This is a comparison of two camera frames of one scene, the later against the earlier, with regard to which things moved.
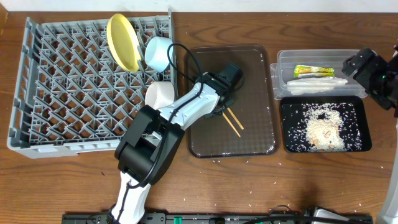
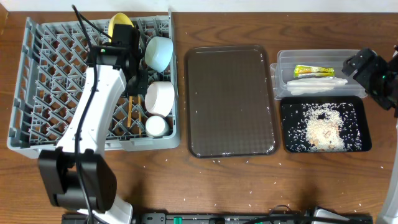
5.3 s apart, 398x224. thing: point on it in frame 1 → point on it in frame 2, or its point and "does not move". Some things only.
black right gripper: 375,63 does not move
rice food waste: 321,127 does not move
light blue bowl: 156,55 does not move
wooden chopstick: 232,125 → 139,106
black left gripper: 222,107 → 137,83
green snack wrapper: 305,71 does not move
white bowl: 160,94 does not move
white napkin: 318,84 does not move
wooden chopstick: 234,116 → 130,107
